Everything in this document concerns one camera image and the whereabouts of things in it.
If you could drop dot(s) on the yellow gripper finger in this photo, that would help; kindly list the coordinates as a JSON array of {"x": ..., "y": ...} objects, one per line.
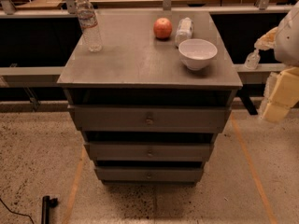
[
  {"x": 280, "y": 95},
  {"x": 266, "y": 41}
]

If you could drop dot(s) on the white bowl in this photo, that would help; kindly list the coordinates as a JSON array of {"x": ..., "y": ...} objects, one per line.
[{"x": 197, "y": 54}]

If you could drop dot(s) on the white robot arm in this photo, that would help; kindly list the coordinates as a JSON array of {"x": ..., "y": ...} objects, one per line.
[{"x": 286, "y": 49}]

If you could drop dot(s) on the hand sanitizer pump bottle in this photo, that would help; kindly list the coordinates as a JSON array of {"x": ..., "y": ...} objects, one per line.
[{"x": 252, "y": 60}]

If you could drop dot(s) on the clear plastic water bottle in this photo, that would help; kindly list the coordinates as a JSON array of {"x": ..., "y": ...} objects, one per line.
[{"x": 89, "y": 25}]

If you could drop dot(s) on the clear plastic jar lying down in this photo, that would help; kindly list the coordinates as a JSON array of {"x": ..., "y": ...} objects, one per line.
[{"x": 184, "y": 30}]

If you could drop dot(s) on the red apple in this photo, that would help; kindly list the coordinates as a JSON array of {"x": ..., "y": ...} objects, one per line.
[{"x": 162, "y": 28}]

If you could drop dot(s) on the grey drawer cabinet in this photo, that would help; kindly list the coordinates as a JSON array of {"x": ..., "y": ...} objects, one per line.
[{"x": 135, "y": 69}]

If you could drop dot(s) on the top grey drawer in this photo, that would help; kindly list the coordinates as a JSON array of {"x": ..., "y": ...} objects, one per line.
[{"x": 149, "y": 119}]

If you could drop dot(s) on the grey drawer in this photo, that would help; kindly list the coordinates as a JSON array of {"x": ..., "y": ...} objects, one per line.
[
  {"x": 149, "y": 119},
  {"x": 99, "y": 151},
  {"x": 148, "y": 174}
]

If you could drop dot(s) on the middle grey drawer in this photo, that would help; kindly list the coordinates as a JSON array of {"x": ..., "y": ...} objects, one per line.
[{"x": 99, "y": 151}]

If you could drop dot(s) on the bottom grey drawer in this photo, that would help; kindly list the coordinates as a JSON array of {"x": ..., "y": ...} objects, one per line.
[{"x": 148, "y": 174}]

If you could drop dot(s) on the black floor stand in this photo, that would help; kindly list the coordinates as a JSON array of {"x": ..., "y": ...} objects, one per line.
[{"x": 48, "y": 204}]

